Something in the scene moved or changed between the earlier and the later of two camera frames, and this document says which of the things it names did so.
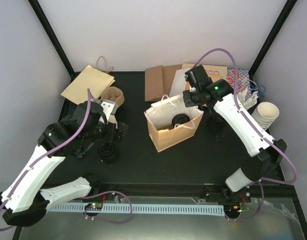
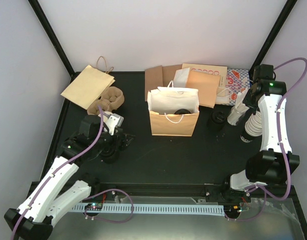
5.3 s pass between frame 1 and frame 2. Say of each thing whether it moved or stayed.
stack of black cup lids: stayed
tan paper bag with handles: stayed
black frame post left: stayed
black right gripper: moved
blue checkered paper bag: stayed
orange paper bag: moved
